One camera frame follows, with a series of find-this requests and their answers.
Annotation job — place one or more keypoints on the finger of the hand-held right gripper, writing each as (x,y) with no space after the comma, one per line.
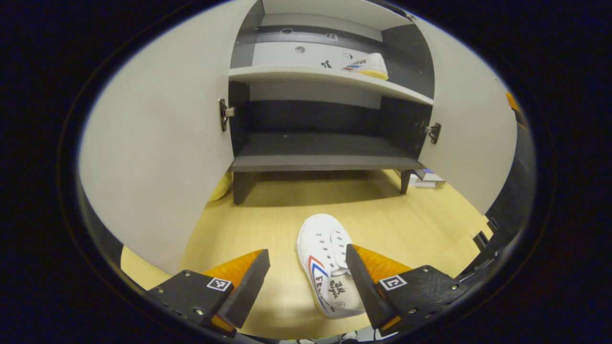
(512,102)

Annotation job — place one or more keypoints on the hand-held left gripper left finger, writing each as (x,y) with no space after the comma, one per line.
(248,291)

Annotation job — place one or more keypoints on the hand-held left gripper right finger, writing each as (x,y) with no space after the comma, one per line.
(368,291)

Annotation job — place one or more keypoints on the grey shoe cabinet door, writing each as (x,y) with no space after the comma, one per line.
(158,143)
(468,134)

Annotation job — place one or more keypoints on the white canvas shoe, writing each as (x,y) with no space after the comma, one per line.
(320,248)
(370,64)

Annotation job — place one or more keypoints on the white book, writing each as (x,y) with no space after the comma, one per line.
(423,183)

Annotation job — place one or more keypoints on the blue book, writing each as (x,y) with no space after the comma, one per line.
(430,175)

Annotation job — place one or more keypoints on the yellow plush toy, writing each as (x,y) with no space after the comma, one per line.
(222,188)

